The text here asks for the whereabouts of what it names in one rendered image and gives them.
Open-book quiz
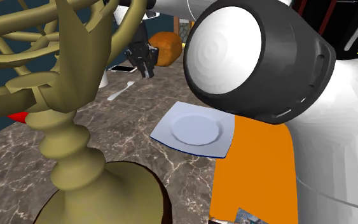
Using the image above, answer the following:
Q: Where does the black and white phone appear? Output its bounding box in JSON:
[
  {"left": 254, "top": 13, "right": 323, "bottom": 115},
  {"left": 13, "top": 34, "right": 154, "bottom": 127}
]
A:
[{"left": 107, "top": 64, "right": 139, "bottom": 74}]

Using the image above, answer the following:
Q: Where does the brown bread loaf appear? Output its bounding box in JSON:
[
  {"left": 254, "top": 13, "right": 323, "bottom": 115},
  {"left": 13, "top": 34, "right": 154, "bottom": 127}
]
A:
[{"left": 148, "top": 31, "right": 184, "bottom": 67}]

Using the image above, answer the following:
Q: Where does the white cup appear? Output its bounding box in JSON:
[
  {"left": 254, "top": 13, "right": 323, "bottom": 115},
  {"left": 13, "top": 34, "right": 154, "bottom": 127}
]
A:
[{"left": 99, "top": 68, "right": 109, "bottom": 89}]

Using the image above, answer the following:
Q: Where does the white fork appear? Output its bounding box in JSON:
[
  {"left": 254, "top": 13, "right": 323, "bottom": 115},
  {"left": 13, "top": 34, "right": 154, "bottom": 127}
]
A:
[{"left": 107, "top": 81, "right": 135, "bottom": 102}]

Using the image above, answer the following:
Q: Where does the brass armillary sphere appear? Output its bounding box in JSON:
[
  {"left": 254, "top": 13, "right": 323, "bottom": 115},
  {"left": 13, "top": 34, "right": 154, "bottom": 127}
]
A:
[{"left": 0, "top": 0, "right": 173, "bottom": 224}]

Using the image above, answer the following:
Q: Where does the red pointed object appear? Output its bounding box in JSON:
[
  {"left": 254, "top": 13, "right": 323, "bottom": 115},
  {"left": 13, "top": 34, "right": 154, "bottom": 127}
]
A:
[{"left": 7, "top": 111, "right": 29, "bottom": 125}]

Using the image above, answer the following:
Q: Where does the orange box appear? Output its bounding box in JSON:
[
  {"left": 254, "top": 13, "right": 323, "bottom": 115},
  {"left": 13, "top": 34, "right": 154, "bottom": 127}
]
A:
[{"left": 209, "top": 113, "right": 299, "bottom": 224}]

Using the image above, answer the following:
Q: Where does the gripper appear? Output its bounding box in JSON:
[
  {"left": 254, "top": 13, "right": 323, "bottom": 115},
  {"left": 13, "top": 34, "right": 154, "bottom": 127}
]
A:
[{"left": 124, "top": 22, "right": 160, "bottom": 79}]

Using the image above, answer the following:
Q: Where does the white square plate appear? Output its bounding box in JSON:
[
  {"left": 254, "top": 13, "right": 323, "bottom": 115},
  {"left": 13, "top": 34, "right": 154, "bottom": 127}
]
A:
[{"left": 149, "top": 101, "right": 236, "bottom": 159}]

